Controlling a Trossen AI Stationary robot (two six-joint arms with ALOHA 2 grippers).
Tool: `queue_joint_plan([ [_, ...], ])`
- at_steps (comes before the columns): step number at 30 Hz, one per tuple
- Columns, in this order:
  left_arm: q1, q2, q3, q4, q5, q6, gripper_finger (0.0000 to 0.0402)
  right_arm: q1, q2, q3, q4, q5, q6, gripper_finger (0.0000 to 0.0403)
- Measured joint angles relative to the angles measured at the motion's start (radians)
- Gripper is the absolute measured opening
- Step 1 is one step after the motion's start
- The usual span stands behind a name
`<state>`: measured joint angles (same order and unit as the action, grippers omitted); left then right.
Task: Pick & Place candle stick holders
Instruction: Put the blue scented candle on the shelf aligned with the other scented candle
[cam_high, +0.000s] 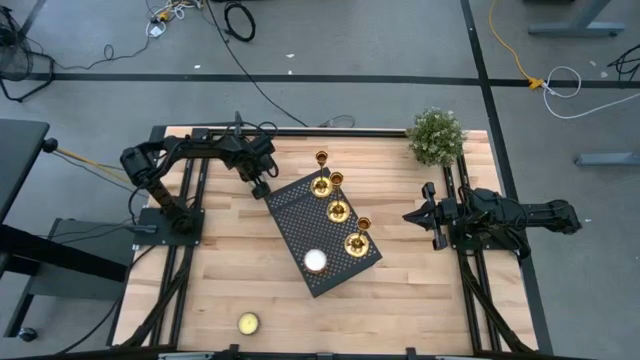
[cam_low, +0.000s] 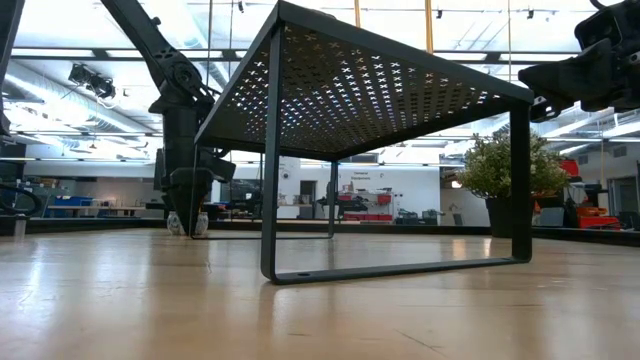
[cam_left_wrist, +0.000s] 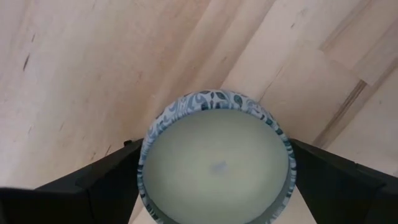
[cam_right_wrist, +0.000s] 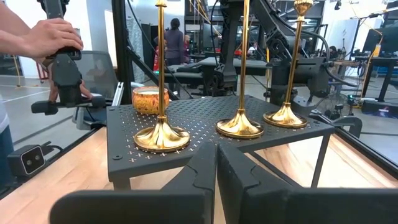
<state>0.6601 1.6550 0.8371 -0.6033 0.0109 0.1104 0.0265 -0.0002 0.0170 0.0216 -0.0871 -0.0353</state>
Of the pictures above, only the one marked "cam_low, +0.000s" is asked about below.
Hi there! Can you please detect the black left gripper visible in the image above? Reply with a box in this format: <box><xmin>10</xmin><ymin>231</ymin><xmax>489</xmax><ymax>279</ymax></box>
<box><xmin>162</xmin><ymin>112</ymin><xmax>236</xmax><ymax>236</ymax></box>

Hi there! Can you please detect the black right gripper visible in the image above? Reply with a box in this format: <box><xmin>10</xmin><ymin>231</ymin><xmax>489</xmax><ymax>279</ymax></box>
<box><xmin>518</xmin><ymin>0</ymin><xmax>640</xmax><ymax>123</ymax></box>

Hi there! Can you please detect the black perforated metal shelf riser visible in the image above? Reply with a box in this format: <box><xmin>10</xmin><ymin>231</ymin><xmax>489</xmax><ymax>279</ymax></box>
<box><xmin>189</xmin><ymin>0</ymin><xmax>535</xmax><ymax>286</ymax></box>

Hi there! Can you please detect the green potted artificial plant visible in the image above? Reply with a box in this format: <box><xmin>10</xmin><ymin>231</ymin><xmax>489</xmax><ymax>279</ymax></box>
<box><xmin>453</xmin><ymin>130</ymin><xmax>572</xmax><ymax>240</ymax></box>

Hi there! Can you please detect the blue storage crate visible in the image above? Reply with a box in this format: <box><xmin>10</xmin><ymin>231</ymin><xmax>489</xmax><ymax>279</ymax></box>
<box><xmin>53</xmin><ymin>195</ymin><xmax>94</xmax><ymax>209</ymax></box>

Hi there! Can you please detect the red tool cart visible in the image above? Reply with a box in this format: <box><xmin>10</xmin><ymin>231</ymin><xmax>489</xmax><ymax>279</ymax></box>
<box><xmin>559</xmin><ymin>158</ymin><xmax>623</xmax><ymax>231</ymax></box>

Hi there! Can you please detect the shelf with red bins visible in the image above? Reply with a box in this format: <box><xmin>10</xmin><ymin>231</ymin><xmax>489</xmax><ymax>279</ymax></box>
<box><xmin>338</xmin><ymin>191</ymin><xmax>395</xmax><ymax>222</ymax></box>

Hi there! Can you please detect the black wall screen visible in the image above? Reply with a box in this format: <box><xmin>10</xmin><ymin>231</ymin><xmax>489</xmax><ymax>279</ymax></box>
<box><xmin>152</xmin><ymin>145</ymin><xmax>167</xmax><ymax>192</ymax></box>

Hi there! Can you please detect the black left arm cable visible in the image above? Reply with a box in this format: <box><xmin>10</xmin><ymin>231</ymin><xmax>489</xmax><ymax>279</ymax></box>
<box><xmin>0</xmin><ymin>182</ymin><xmax>44</xmax><ymax>217</ymax></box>

